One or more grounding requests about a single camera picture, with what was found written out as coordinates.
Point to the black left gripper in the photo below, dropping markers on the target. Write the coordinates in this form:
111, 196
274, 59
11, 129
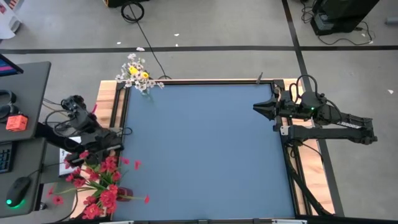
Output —
105, 140

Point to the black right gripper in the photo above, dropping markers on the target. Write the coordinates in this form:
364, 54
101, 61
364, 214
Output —
286, 108

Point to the red blossom spray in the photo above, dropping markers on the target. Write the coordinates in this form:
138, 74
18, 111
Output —
84, 154
110, 162

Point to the thin-stemmed red flower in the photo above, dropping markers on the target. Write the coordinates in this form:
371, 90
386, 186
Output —
146, 199

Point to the white blossom spray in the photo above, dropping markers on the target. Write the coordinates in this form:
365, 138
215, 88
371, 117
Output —
128, 82
132, 57

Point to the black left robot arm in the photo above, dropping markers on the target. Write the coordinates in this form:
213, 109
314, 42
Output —
82, 121

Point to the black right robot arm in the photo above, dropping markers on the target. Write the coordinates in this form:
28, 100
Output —
326, 133

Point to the red vase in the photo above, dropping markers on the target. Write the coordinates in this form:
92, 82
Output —
126, 195

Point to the clear glass vase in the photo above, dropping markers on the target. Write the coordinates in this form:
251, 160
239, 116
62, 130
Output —
145, 92

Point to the white paper sheet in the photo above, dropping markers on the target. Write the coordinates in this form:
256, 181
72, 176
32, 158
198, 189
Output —
63, 171

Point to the dark grey side desk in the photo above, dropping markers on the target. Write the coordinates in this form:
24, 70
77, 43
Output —
28, 161

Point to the light wooden table board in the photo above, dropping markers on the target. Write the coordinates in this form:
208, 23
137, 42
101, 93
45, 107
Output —
105, 93

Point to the orange cube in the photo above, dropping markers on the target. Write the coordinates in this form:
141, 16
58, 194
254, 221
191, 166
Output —
17, 123

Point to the black computer mouse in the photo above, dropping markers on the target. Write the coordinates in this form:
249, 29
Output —
18, 191

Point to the black keyboard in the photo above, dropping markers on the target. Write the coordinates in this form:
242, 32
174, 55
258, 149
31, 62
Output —
4, 158

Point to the large black desk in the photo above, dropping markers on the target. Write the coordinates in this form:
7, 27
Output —
31, 81

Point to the black headphones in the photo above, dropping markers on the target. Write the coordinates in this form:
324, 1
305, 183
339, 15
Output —
4, 112

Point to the black computer monitor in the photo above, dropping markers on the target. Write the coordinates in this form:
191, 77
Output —
7, 67

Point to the black computer case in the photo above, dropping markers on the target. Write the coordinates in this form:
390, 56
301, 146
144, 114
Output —
342, 12

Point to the small grey object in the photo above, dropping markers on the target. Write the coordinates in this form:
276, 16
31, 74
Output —
392, 20

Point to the black table frame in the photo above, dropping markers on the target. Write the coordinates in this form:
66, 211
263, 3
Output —
202, 82

